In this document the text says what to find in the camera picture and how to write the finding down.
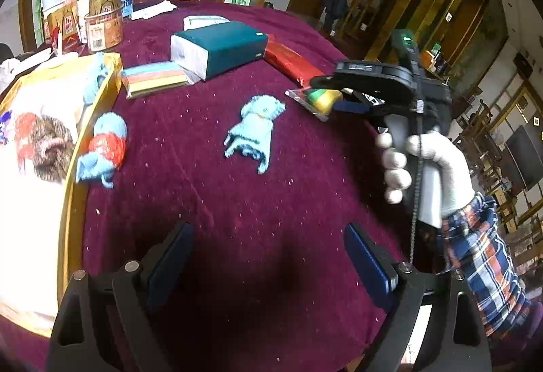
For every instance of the striped green yellow sponge pack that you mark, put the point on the striped green yellow sponge pack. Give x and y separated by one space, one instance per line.
322 100

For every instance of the wooden stair railing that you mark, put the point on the wooden stair railing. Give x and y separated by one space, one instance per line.
365 11

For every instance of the person's right forearm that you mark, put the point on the person's right forearm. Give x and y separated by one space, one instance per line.
479 253

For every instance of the red gold food box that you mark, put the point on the red gold food box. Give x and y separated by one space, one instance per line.
63 30

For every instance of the blue white soft packet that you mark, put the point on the blue white soft packet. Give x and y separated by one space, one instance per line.
3 126

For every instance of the clear plastic jar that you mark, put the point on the clear plastic jar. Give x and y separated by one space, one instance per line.
104 26

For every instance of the dark flat screen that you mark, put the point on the dark flat screen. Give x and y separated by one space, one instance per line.
526 156

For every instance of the red foil packet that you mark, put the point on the red foil packet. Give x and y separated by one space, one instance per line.
292 60

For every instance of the light blue knitted cloth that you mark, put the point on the light blue knitted cloth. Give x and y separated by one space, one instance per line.
96 73

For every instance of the yellow-rimmed tray with cloth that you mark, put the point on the yellow-rimmed tray with cloth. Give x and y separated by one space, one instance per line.
85 151

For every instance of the person's right hand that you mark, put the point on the person's right hand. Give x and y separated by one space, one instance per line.
449 172

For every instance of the dark green box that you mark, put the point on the dark green box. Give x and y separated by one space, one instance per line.
225 45

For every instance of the blue red sock roll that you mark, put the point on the blue red sock roll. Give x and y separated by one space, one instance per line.
106 143

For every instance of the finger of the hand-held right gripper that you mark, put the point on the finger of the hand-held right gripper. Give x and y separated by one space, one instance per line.
328 81
350 106

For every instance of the white blue wipes packet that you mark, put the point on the white blue wipes packet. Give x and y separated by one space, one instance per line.
205 21

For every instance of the pastel striped cloth pack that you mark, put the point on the pastel striped cloth pack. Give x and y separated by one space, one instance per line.
152 77

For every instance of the white cloth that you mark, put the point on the white cloth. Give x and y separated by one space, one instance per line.
25 219

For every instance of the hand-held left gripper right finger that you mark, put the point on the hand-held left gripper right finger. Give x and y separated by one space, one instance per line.
365 266

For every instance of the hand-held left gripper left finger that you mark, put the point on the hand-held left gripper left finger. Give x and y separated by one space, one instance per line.
169 266

